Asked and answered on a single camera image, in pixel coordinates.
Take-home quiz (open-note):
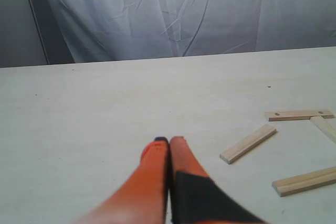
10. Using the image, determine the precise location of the grooved wood bar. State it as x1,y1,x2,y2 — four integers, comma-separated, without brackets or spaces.
272,166,335,197

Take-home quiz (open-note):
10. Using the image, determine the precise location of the plain wood bar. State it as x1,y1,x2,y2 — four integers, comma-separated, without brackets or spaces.
219,124,277,164

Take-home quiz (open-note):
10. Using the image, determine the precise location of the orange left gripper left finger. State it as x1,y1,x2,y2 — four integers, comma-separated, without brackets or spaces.
77,137,169,223

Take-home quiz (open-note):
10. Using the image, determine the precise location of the wood bar with magnet dots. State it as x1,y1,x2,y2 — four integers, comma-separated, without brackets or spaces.
265,109,335,122

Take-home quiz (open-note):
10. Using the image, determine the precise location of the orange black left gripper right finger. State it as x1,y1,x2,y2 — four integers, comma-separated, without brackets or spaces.
170,136,265,223

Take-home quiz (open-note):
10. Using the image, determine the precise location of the white backdrop cloth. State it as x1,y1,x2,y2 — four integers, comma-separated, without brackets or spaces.
0,0,336,69

